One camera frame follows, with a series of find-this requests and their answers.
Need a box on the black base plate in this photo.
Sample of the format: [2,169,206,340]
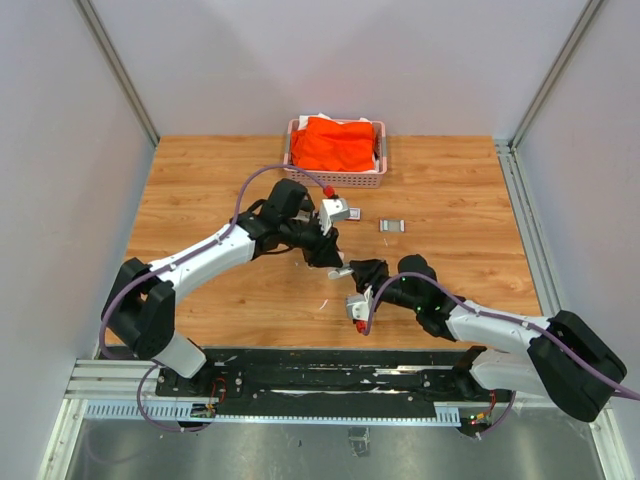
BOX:
[155,348,510,413]

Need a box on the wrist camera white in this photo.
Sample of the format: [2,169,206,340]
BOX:
[345,287,374,322]
[319,198,350,236]

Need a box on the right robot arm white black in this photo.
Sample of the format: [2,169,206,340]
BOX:
[347,255,639,422]

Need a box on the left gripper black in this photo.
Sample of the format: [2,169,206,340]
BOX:
[281,212,344,267]

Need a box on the orange cloth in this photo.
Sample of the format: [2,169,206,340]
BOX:
[291,118,375,172]

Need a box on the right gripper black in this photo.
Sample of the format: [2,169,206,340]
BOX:
[348,259,421,311]

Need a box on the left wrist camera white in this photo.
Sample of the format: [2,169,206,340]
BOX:
[319,198,350,236]

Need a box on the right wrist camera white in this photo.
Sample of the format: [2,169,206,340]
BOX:
[345,287,374,322]

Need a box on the grey slotted cable duct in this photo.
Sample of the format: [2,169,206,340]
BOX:
[85,400,462,427]

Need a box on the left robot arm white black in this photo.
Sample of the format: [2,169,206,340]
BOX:
[100,178,350,396]

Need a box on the white paper in basket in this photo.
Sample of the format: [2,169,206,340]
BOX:
[296,113,370,130]

